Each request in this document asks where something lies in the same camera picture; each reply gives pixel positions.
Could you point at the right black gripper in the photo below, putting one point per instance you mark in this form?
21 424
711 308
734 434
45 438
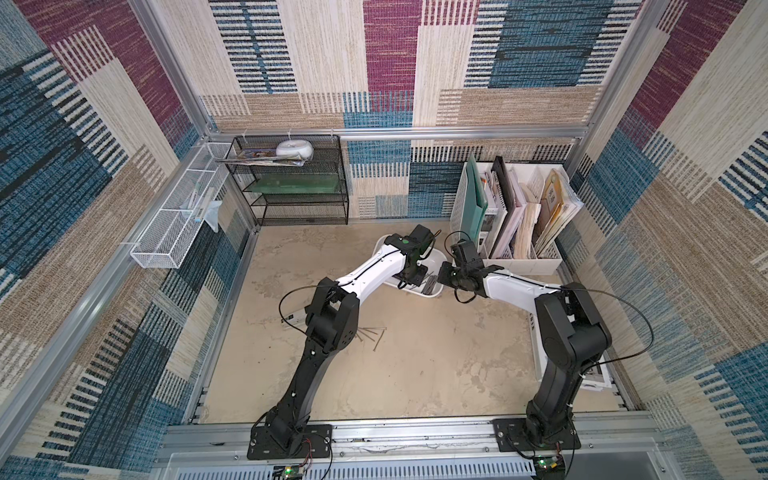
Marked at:
459 277

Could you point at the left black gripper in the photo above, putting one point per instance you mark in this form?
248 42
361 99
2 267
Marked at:
418 279

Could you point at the white plastic storage box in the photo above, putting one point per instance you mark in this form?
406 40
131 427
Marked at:
422 262

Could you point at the steel nail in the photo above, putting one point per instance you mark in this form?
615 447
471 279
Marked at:
379 338
429 285

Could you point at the white Inedia magazine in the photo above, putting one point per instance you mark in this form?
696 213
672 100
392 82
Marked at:
596 379

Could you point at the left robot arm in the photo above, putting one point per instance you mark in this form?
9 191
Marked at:
332 319

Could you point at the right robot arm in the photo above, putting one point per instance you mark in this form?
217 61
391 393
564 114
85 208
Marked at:
572 332

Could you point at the white desktop file organizer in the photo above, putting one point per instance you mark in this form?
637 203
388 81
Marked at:
506 238

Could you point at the green folder in organizer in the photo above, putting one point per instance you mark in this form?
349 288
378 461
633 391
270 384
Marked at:
474 203

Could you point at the black binder in organizer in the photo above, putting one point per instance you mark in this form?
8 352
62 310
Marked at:
503 180

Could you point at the brown envelopes in organizer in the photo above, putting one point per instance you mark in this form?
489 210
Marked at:
559 206

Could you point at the green tray in shelf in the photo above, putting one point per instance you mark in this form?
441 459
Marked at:
295 184

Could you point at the magazines on black shelf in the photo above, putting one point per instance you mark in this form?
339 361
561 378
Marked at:
268 158

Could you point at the white round device on shelf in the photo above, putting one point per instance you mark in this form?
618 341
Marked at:
295 149

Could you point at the black wire mesh shelf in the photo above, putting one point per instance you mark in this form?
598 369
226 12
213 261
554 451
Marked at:
294 209

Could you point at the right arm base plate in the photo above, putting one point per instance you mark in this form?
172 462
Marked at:
519 433

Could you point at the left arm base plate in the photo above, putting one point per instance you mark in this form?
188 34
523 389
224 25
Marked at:
312 441

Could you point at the white wire wall basket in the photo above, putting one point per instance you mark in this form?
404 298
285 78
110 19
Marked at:
191 203

